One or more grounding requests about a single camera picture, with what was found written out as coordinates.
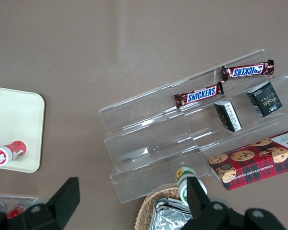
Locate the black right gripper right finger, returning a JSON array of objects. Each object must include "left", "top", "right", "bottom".
[{"left": 180, "top": 177, "right": 287, "bottom": 230}]

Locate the cream plastic tray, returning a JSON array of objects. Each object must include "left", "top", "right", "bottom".
[{"left": 0, "top": 85, "right": 46, "bottom": 173}]

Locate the foil-wrapped sandwich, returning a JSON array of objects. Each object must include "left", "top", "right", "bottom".
[{"left": 149, "top": 197, "right": 194, "bottom": 230}]

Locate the Snickers chocolate bar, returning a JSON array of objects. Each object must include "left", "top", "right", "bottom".
[
  {"left": 174, "top": 81, "right": 225, "bottom": 109},
  {"left": 221, "top": 59, "right": 275, "bottom": 82}
]

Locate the red plaid cookie box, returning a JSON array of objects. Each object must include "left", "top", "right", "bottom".
[{"left": 208, "top": 128, "right": 288, "bottom": 192}]

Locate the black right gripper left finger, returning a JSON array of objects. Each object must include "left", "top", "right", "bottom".
[{"left": 0, "top": 177, "right": 81, "bottom": 230}]

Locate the clear acrylic step shelf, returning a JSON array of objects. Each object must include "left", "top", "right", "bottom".
[
  {"left": 170, "top": 48, "right": 288, "bottom": 178},
  {"left": 98, "top": 83, "right": 208, "bottom": 205}
]

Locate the green white sunflower-cap bottle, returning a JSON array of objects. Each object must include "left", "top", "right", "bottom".
[{"left": 175, "top": 166, "right": 208, "bottom": 207}]

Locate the black tissue pack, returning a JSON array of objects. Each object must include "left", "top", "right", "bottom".
[
  {"left": 214, "top": 100, "right": 243, "bottom": 132},
  {"left": 246, "top": 81, "right": 284, "bottom": 117}
]

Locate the woven wicker basket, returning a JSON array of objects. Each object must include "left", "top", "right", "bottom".
[{"left": 134, "top": 183, "right": 183, "bottom": 230}]

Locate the clear acrylic container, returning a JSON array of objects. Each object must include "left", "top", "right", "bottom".
[{"left": 0, "top": 194, "right": 39, "bottom": 218}]

